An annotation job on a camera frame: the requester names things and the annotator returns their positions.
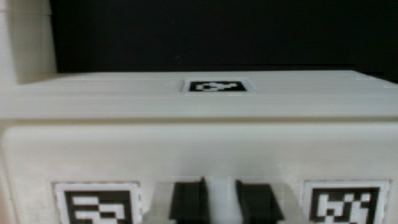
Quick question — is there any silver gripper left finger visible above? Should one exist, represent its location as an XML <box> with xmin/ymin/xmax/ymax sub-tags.
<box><xmin>169</xmin><ymin>179</ymin><xmax>210</xmax><ymax>224</ymax></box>

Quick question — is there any white cabinet door panel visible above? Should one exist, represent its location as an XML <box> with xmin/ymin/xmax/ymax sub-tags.
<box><xmin>4</xmin><ymin>123</ymin><xmax>398</xmax><ymax>224</ymax></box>

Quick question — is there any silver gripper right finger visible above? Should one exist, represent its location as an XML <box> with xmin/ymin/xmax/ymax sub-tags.
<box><xmin>237</xmin><ymin>181</ymin><xmax>285</xmax><ymax>224</ymax></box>

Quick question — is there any white cabinet body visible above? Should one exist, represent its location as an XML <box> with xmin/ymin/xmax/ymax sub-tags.
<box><xmin>0</xmin><ymin>0</ymin><xmax>398</xmax><ymax>122</ymax></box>

